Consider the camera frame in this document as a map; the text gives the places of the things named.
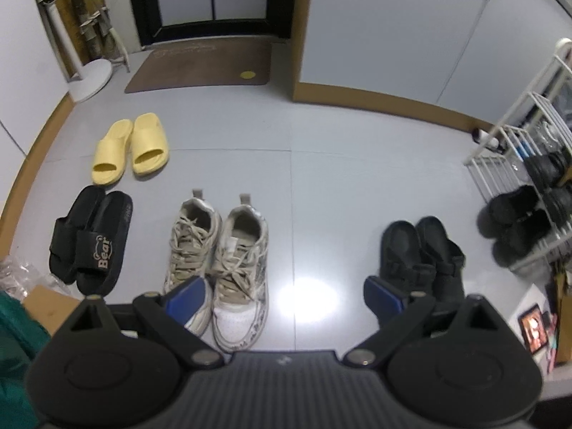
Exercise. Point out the brown doormat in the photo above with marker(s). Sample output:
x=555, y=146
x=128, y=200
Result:
x=192, y=62

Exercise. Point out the pack of clear water bottles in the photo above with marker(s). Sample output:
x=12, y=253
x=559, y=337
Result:
x=523, y=147

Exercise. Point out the dark bottle with white label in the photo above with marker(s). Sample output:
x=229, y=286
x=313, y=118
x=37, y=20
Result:
x=485, y=138

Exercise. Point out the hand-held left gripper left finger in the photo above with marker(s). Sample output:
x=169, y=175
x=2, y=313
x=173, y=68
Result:
x=187, y=299

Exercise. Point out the yellow slide sandal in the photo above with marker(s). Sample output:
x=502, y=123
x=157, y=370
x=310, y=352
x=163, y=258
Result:
x=149, y=138
x=109, y=152

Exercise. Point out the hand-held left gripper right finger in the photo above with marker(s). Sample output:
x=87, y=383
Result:
x=382, y=297

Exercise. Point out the white shoe rack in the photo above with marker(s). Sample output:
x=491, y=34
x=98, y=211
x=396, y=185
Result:
x=564, y=51

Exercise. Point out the crumpled clear plastic wrap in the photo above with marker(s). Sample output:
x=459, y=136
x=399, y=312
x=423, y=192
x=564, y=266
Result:
x=18, y=270

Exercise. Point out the dark grey buckle clog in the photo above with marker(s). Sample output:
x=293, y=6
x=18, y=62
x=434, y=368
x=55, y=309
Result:
x=440, y=245
x=400, y=241

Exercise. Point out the yellow round sticker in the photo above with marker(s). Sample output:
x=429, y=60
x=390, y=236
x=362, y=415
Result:
x=247, y=74

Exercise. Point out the black slide with tan print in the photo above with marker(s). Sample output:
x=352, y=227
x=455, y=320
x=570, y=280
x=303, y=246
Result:
x=96, y=254

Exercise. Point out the white patterned lace-up sneaker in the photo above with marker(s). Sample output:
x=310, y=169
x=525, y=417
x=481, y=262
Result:
x=241, y=241
x=192, y=232

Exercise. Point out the white standing fan base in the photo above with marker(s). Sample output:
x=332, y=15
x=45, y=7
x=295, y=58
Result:
x=89, y=80

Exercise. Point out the beige cleaning tools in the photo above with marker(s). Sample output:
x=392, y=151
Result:
x=96, y=27

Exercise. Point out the black framed glass door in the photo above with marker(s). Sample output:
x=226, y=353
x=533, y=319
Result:
x=136, y=9

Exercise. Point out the green cloth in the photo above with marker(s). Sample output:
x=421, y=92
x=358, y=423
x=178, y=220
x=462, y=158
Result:
x=18, y=344

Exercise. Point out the teal and pink package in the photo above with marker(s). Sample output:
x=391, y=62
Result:
x=554, y=344

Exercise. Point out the plain black slide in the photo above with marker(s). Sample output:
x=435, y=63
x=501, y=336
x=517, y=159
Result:
x=71, y=228

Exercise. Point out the brown cardboard box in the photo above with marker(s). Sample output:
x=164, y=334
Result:
x=563, y=286

